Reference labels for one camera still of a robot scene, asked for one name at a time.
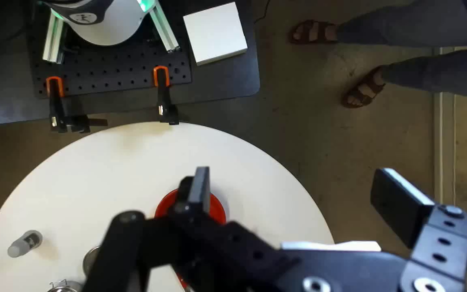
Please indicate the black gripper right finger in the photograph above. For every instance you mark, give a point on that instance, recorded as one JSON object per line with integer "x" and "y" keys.
{"x": 401, "y": 207}

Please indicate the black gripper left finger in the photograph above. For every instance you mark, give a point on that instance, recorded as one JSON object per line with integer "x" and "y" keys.
{"x": 200, "y": 188}

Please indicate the grey salt shaker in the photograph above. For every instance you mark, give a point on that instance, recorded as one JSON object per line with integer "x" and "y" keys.
{"x": 25, "y": 243}

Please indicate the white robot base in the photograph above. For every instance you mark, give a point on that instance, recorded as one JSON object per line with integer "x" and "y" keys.
{"x": 109, "y": 26}

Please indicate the red bowl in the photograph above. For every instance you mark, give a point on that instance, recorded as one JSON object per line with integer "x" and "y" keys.
{"x": 218, "y": 207}

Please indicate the orange and black clamp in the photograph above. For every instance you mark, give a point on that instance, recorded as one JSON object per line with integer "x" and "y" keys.
{"x": 56, "y": 89}
{"x": 161, "y": 81}

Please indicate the foot in brown sandal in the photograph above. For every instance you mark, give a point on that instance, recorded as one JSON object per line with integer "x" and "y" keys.
{"x": 312, "y": 32}
{"x": 364, "y": 89}

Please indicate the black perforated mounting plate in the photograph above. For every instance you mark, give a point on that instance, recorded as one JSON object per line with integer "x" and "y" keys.
{"x": 109, "y": 66}

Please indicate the white box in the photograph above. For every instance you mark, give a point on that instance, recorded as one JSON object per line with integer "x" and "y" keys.
{"x": 215, "y": 32}

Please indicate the person in blue shirt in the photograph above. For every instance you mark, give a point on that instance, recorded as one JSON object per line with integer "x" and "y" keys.
{"x": 406, "y": 26}

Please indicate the black cart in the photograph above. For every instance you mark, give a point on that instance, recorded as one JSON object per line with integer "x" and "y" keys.
{"x": 7, "y": 97}

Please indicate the aluminium rail with green light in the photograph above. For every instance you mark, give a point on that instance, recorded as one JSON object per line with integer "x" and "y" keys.
{"x": 54, "y": 37}
{"x": 163, "y": 26}

